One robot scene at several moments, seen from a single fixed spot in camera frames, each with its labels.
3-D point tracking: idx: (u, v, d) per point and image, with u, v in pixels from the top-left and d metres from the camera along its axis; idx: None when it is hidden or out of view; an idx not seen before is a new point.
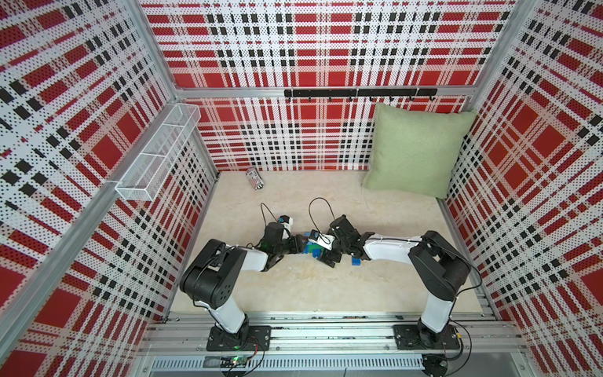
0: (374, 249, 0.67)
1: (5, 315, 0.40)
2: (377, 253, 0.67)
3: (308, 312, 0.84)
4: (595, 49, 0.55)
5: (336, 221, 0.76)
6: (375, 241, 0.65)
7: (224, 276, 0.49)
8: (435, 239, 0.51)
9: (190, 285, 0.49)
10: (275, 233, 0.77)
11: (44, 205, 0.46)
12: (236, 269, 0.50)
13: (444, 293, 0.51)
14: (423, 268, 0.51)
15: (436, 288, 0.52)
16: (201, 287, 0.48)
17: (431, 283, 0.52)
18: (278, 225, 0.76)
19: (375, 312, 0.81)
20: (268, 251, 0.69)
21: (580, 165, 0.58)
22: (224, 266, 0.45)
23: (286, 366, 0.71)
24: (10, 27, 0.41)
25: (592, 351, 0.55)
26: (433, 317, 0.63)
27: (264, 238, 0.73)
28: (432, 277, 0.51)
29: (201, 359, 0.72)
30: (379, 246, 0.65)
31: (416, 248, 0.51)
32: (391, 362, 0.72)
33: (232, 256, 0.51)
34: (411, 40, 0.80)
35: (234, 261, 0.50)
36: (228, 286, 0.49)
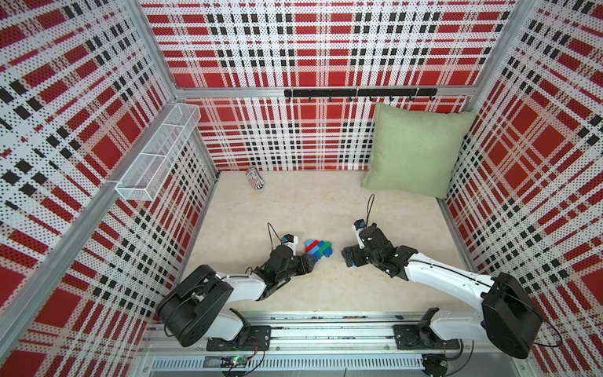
0: (425, 275, 0.56)
1: (6, 315, 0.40)
2: (425, 279, 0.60)
3: (308, 312, 0.84)
4: (595, 50, 0.55)
5: (367, 232, 0.67)
6: (427, 269, 0.55)
7: (199, 316, 0.44)
8: (511, 285, 0.46)
9: (165, 313, 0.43)
10: (280, 263, 0.70)
11: (44, 205, 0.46)
12: (218, 305, 0.46)
13: (516, 349, 0.43)
14: (497, 320, 0.43)
15: (505, 340, 0.44)
16: (174, 319, 0.44)
17: (500, 335, 0.45)
18: (284, 254, 0.70)
19: (375, 312, 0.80)
20: (272, 280, 0.67)
21: (580, 165, 0.58)
22: (202, 303, 0.45)
23: (286, 366, 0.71)
24: (11, 27, 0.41)
25: (592, 351, 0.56)
26: (446, 329, 0.62)
27: (268, 265, 0.73)
28: (506, 331, 0.43)
29: (201, 360, 0.72)
30: (433, 275, 0.55)
31: (489, 298, 0.43)
32: (392, 361, 0.72)
33: (215, 292, 0.46)
34: (411, 40, 0.80)
35: (214, 299, 0.46)
36: (202, 325, 0.45)
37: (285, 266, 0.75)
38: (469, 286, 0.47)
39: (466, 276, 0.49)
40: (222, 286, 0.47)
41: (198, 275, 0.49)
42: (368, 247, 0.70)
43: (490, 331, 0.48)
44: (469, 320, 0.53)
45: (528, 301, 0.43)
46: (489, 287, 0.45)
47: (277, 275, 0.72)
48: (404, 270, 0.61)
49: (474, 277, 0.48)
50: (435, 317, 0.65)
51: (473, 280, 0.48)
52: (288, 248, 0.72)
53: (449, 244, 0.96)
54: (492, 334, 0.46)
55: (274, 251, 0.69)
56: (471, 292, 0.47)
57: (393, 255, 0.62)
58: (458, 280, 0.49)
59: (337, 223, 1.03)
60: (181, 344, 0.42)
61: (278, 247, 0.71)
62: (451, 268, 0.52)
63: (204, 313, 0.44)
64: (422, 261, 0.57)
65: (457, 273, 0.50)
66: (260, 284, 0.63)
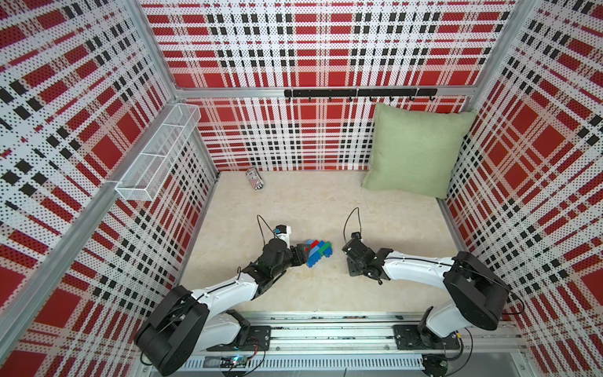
0: (400, 269, 0.60)
1: (5, 315, 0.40)
2: (403, 272, 0.60)
3: (308, 312, 0.84)
4: (595, 50, 0.55)
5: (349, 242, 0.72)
6: (400, 264, 0.59)
7: (174, 345, 0.42)
8: (469, 261, 0.50)
9: (141, 342, 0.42)
10: (275, 258, 0.67)
11: (44, 205, 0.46)
12: (194, 331, 0.43)
13: (486, 321, 0.46)
14: (461, 296, 0.46)
15: (474, 315, 0.47)
16: (151, 349, 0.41)
17: (469, 311, 0.47)
18: (278, 247, 0.66)
19: (375, 312, 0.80)
20: (264, 276, 0.64)
21: (580, 165, 0.58)
22: (177, 331, 0.43)
23: (286, 366, 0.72)
24: (11, 27, 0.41)
25: (591, 350, 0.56)
26: (443, 326, 0.62)
27: (261, 259, 0.70)
28: (472, 306, 0.46)
29: (201, 360, 0.72)
30: (406, 268, 0.58)
31: (451, 276, 0.46)
32: (392, 361, 0.72)
33: (188, 319, 0.43)
34: (411, 41, 0.80)
35: (188, 327, 0.43)
36: (181, 352, 0.42)
37: (279, 260, 0.70)
38: (434, 269, 0.51)
39: (431, 261, 0.53)
40: (194, 310, 0.44)
41: (173, 298, 0.46)
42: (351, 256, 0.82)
43: (461, 310, 0.52)
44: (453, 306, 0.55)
45: (487, 274, 0.49)
46: (450, 266, 0.49)
47: (272, 269, 0.69)
48: (384, 270, 0.65)
49: (437, 261, 0.52)
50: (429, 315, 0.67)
51: (436, 263, 0.52)
52: (282, 241, 0.69)
53: (448, 243, 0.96)
54: (463, 312, 0.52)
55: (265, 246, 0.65)
56: (436, 275, 0.51)
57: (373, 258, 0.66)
58: (425, 265, 0.53)
59: (337, 222, 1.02)
60: (162, 371, 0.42)
61: (270, 241, 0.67)
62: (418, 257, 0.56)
63: (179, 342, 0.42)
64: (396, 257, 0.61)
65: (423, 261, 0.54)
66: (247, 284, 0.58)
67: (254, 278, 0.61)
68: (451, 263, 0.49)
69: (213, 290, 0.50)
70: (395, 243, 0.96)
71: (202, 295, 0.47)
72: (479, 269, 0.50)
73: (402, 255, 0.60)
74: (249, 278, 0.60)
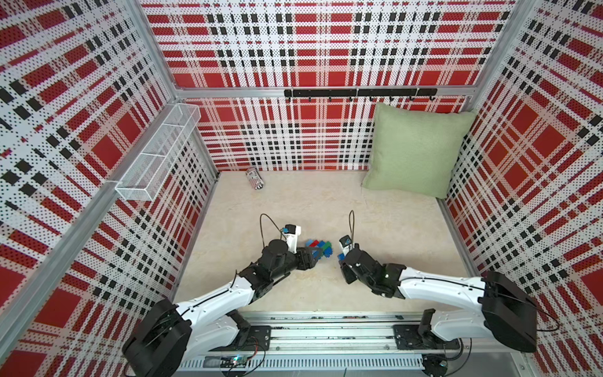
0: (419, 290, 0.56)
1: (6, 315, 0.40)
2: (421, 294, 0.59)
3: (308, 312, 0.84)
4: (595, 50, 0.55)
5: (355, 257, 0.64)
6: (421, 284, 0.54)
7: (158, 360, 0.42)
8: (502, 281, 0.47)
9: (128, 356, 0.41)
10: (274, 261, 0.63)
11: (44, 205, 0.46)
12: (177, 347, 0.42)
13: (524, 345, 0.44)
14: (499, 323, 0.44)
15: (513, 340, 0.45)
16: (136, 363, 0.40)
17: (508, 337, 0.45)
18: (279, 250, 0.63)
19: (375, 312, 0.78)
20: (265, 280, 0.62)
21: (580, 165, 0.58)
22: (160, 348, 0.42)
23: (286, 366, 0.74)
24: (10, 27, 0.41)
25: (592, 351, 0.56)
26: (448, 331, 0.61)
27: (261, 261, 0.68)
28: (513, 332, 0.43)
29: (201, 360, 0.72)
30: (427, 289, 0.54)
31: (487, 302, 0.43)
32: (391, 361, 0.72)
33: (170, 336, 0.42)
34: (411, 40, 0.80)
35: (171, 342, 0.42)
36: (164, 367, 0.42)
37: (279, 263, 0.68)
38: (465, 293, 0.47)
39: (459, 283, 0.49)
40: (177, 329, 0.42)
41: (158, 311, 0.44)
42: (359, 272, 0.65)
43: (498, 334, 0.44)
44: (470, 320, 0.54)
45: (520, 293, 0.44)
46: (483, 290, 0.46)
47: (271, 272, 0.66)
48: (400, 289, 0.59)
49: (466, 283, 0.48)
50: (435, 320, 0.65)
51: (467, 286, 0.48)
52: (283, 243, 0.65)
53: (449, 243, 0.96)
54: (498, 335, 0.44)
55: (264, 248, 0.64)
56: (468, 299, 0.47)
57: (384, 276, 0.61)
58: (454, 288, 0.49)
59: (337, 222, 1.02)
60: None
61: (270, 243, 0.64)
62: (439, 277, 0.53)
63: (162, 358, 0.41)
64: (413, 276, 0.56)
65: (449, 282, 0.50)
66: (238, 292, 0.55)
67: (253, 283, 0.59)
68: (484, 286, 0.46)
69: (201, 302, 0.48)
70: (396, 243, 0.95)
71: (188, 309, 0.46)
72: (512, 289, 0.47)
73: (418, 275, 0.56)
74: (244, 284, 0.57)
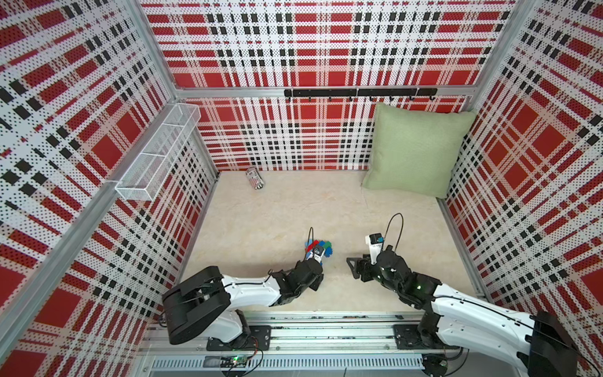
0: (454, 312, 0.55)
1: (5, 315, 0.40)
2: (454, 315, 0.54)
3: (308, 312, 0.84)
4: (595, 49, 0.55)
5: (390, 261, 0.60)
6: (458, 305, 0.53)
7: (190, 320, 0.43)
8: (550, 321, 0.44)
9: (168, 306, 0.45)
10: (307, 276, 0.68)
11: (44, 205, 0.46)
12: (210, 316, 0.45)
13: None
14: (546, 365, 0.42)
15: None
16: (173, 314, 0.45)
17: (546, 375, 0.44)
18: (315, 269, 0.67)
19: (375, 312, 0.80)
20: (292, 290, 0.64)
21: (580, 165, 0.58)
22: (196, 310, 0.44)
23: (286, 366, 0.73)
24: (10, 27, 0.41)
25: (592, 351, 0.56)
26: (456, 339, 0.61)
27: (295, 272, 0.69)
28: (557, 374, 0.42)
29: (201, 360, 0.72)
30: (463, 312, 0.53)
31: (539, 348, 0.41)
32: (392, 361, 0.72)
33: (209, 303, 0.44)
34: (411, 40, 0.80)
35: (207, 309, 0.44)
36: (193, 330, 0.45)
37: (309, 281, 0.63)
38: (509, 327, 0.46)
39: (504, 316, 0.47)
40: (217, 297, 0.45)
41: (205, 275, 0.48)
42: (388, 276, 0.67)
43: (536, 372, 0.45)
44: (497, 344, 0.52)
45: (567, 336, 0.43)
46: (532, 328, 0.44)
47: (298, 286, 0.67)
48: (432, 305, 0.58)
49: (513, 317, 0.46)
50: (444, 324, 0.63)
51: (513, 320, 0.46)
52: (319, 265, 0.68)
53: (449, 243, 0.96)
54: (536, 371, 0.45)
55: (305, 262, 0.67)
56: (514, 334, 0.46)
57: (415, 287, 0.59)
58: (498, 319, 0.47)
59: (337, 222, 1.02)
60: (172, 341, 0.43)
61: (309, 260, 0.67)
62: (480, 301, 0.51)
63: (192, 321, 0.43)
64: (449, 295, 0.54)
65: (492, 311, 0.49)
66: (269, 289, 0.57)
67: (281, 288, 0.60)
68: (531, 323, 0.45)
69: (241, 283, 0.51)
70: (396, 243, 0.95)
71: (230, 284, 0.48)
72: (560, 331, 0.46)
73: (454, 293, 0.54)
74: (275, 286, 0.59)
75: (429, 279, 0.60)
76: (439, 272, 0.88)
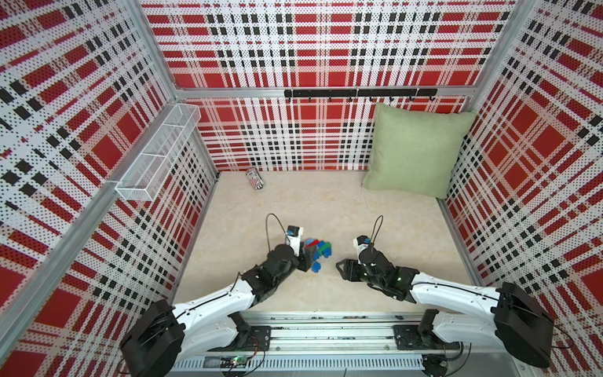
0: (432, 296, 0.56)
1: (5, 316, 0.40)
2: (433, 299, 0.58)
3: (308, 312, 0.84)
4: (595, 50, 0.55)
5: (370, 256, 0.64)
6: (433, 289, 0.55)
7: (148, 363, 0.42)
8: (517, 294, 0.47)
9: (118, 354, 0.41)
10: (278, 267, 0.63)
11: (44, 205, 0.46)
12: (173, 347, 0.42)
13: (536, 358, 0.43)
14: (511, 334, 0.43)
15: (524, 352, 0.44)
16: (128, 362, 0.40)
17: (518, 347, 0.45)
18: (284, 258, 0.63)
19: (375, 312, 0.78)
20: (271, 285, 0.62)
21: (580, 164, 0.58)
22: (152, 349, 0.42)
23: (286, 366, 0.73)
24: (11, 27, 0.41)
25: (592, 352, 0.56)
26: (452, 334, 0.61)
27: (266, 267, 0.66)
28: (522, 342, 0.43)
29: (201, 360, 0.72)
30: (438, 294, 0.54)
31: (500, 312, 0.43)
32: (392, 362, 0.72)
33: (166, 337, 0.42)
34: (411, 41, 0.80)
35: (163, 345, 0.42)
36: (153, 370, 0.41)
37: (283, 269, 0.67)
38: (477, 301, 0.47)
39: (473, 292, 0.49)
40: (170, 331, 0.42)
41: (155, 311, 0.45)
42: (371, 272, 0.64)
43: (508, 345, 0.48)
44: (480, 327, 0.53)
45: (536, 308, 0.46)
46: (497, 300, 0.45)
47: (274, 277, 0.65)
48: (411, 293, 0.60)
49: (480, 292, 0.48)
50: (438, 321, 0.64)
51: (480, 294, 0.48)
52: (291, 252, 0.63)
53: (449, 243, 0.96)
54: (509, 345, 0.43)
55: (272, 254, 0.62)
56: (480, 308, 0.47)
57: (396, 280, 0.62)
58: (466, 296, 0.49)
59: (337, 222, 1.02)
60: None
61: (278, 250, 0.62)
62: (454, 283, 0.52)
63: (155, 359, 0.41)
64: (426, 281, 0.57)
65: (462, 290, 0.50)
66: (238, 296, 0.54)
67: (253, 287, 0.58)
68: (497, 296, 0.46)
69: (198, 305, 0.48)
70: (396, 243, 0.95)
71: (184, 312, 0.45)
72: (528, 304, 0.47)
73: (431, 280, 0.56)
74: (245, 288, 0.57)
75: (408, 271, 0.62)
76: (439, 272, 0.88)
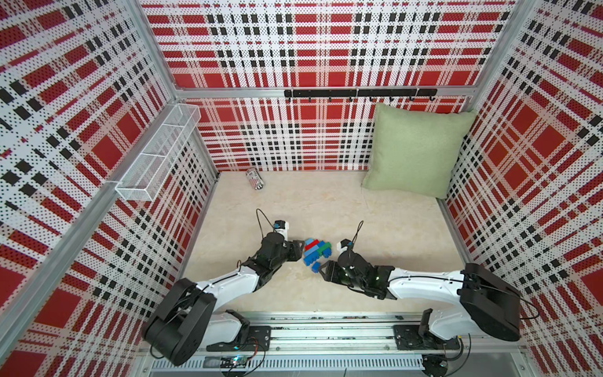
0: (407, 289, 0.58)
1: (5, 316, 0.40)
2: (410, 291, 0.58)
3: (308, 312, 0.84)
4: (595, 50, 0.55)
5: (348, 260, 0.64)
6: (407, 282, 0.56)
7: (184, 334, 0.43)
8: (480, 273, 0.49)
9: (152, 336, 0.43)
10: (272, 249, 0.69)
11: (44, 205, 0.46)
12: (202, 319, 0.43)
13: (506, 333, 0.45)
14: (480, 313, 0.45)
15: (495, 328, 0.46)
16: (163, 339, 0.43)
17: (488, 325, 0.46)
18: (275, 239, 0.68)
19: (375, 312, 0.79)
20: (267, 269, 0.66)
21: (580, 165, 0.58)
22: (186, 321, 0.43)
23: (286, 366, 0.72)
24: (11, 27, 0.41)
25: (592, 352, 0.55)
26: (446, 328, 0.61)
27: (261, 253, 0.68)
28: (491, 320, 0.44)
29: (201, 360, 0.72)
30: (413, 287, 0.56)
31: (466, 293, 0.45)
32: (392, 361, 0.72)
33: (196, 309, 0.44)
34: (411, 41, 0.80)
35: (198, 313, 0.44)
36: (191, 342, 0.43)
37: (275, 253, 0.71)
38: (445, 287, 0.49)
39: (440, 278, 0.51)
40: (201, 300, 0.45)
41: (179, 290, 0.46)
42: (351, 274, 0.72)
43: (480, 324, 0.50)
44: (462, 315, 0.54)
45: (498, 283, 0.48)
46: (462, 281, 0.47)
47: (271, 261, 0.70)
48: (389, 290, 0.61)
49: (447, 277, 0.50)
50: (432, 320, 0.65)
51: (447, 280, 0.49)
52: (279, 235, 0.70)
53: (449, 243, 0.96)
54: (481, 325, 0.50)
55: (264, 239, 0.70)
56: (450, 293, 0.49)
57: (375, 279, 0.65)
58: (436, 283, 0.51)
59: (337, 222, 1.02)
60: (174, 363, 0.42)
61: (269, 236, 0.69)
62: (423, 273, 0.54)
63: (189, 331, 0.42)
64: (400, 276, 0.58)
65: (431, 277, 0.52)
66: (246, 276, 0.58)
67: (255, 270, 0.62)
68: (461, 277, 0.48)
69: (217, 281, 0.51)
70: (396, 243, 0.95)
71: (208, 285, 0.48)
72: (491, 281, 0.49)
73: (404, 272, 0.58)
74: (250, 271, 0.60)
75: (385, 269, 0.63)
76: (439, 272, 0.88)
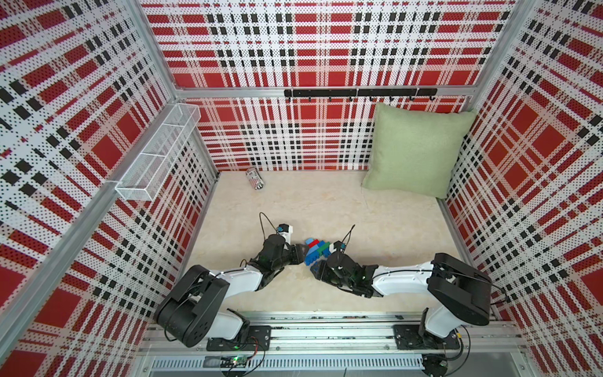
0: (389, 285, 0.60)
1: (5, 315, 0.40)
2: (392, 287, 0.60)
3: (308, 312, 0.84)
4: (595, 49, 0.55)
5: (337, 261, 0.67)
6: (386, 278, 0.59)
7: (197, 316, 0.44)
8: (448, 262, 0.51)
9: (166, 318, 0.45)
10: (274, 250, 0.71)
11: (44, 205, 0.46)
12: (215, 303, 0.45)
13: (476, 318, 0.46)
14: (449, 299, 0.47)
15: (465, 314, 0.47)
16: (176, 321, 0.44)
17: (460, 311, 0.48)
18: (278, 241, 0.70)
19: (375, 312, 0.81)
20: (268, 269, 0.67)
21: (580, 164, 0.58)
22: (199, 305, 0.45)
23: (286, 366, 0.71)
24: (10, 27, 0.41)
25: (592, 351, 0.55)
26: (439, 324, 0.62)
27: (263, 254, 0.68)
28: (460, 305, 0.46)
29: (201, 359, 0.72)
30: (392, 282, 0.59)
31: (433, 280, 0.47)
32: (391, 361, 0.72)
33: (210, 292, 0.46)
34: (411, 41, 0.80)
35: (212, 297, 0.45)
36: (202, 326, 0.44)
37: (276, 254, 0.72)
38: (418, 277, 0.52)
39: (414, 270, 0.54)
40: (215, 283, 0.47)
41: (193, 275, 0.48)
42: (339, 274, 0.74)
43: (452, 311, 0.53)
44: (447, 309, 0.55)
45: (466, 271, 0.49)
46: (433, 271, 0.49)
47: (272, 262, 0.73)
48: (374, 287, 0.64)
49: (419, 269, 0.53)
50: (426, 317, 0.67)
51: (419, 270, 0.52)
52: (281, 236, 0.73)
53: (448, 243, 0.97)
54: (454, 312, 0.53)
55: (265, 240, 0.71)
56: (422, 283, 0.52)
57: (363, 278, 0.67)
58: (409, 275, 0.54)
59: (337, 222, 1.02)
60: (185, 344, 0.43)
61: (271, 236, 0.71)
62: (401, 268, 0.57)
63: (202, 312, 0.44)
64: (382, 272, 0.61)
65: (406, 270, 0.56)
66: (252, 271, 0.60)
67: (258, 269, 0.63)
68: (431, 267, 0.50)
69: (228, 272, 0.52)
70: (396, 243, 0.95)
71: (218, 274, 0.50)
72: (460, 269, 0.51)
73: (388, 269, 0.61)
74: (255, 269, 0.62)
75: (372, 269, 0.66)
76: None
